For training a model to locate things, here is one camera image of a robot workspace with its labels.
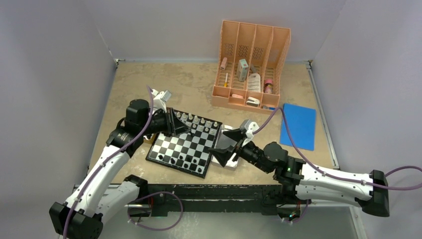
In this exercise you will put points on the empty metal tin lid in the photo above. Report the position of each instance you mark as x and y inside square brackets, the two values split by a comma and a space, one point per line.
[224, 142]

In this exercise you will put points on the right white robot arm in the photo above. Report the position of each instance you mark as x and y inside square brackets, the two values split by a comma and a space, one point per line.
[302, 181]

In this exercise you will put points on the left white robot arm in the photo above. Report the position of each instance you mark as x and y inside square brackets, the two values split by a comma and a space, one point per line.
[84, 213]

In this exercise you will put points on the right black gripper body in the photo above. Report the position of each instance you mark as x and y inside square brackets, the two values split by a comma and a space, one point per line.
[249, 152]

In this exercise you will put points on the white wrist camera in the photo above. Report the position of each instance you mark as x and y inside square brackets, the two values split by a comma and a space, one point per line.
[160, 99]
[248, 128]

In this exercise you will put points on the peach plastic desk organizer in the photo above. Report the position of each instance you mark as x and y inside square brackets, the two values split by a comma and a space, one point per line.
[265, 48]

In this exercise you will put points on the pink tape roll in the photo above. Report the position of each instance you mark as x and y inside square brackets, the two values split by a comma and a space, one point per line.
[268, 86]

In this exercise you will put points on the white green small box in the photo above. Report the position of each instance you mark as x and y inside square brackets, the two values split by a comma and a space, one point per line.
[242, 70]

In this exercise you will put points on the pink eraser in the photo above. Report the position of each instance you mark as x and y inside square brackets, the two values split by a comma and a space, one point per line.
[237, 96]

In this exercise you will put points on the pink small tube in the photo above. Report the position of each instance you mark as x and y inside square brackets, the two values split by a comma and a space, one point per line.
[223, 63]

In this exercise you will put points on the yellow white pen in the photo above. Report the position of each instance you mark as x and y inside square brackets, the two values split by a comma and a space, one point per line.
[226, 80]

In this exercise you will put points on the white stapler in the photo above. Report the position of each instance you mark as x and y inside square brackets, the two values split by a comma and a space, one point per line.
[253, 102]

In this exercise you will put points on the metal tin with black pieces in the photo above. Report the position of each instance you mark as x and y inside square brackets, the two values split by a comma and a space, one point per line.
[149, 139]

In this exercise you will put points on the blue notebook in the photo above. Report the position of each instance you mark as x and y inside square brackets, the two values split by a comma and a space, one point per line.
[302, 125]

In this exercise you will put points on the white striped bottle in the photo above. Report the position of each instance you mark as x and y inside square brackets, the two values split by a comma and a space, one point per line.
[254, 83]

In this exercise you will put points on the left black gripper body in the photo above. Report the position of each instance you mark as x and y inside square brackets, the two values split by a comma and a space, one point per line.
[158, 123]

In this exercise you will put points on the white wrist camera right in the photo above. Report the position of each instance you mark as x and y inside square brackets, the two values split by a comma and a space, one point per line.
[248, 128]

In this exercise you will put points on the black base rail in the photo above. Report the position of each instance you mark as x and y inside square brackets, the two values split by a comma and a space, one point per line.
[268, 200]

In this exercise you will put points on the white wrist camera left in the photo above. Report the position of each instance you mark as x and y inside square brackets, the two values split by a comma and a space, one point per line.
[160, 99]

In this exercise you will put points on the black white chess board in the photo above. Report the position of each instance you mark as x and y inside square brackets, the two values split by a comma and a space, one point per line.
[178, 152]

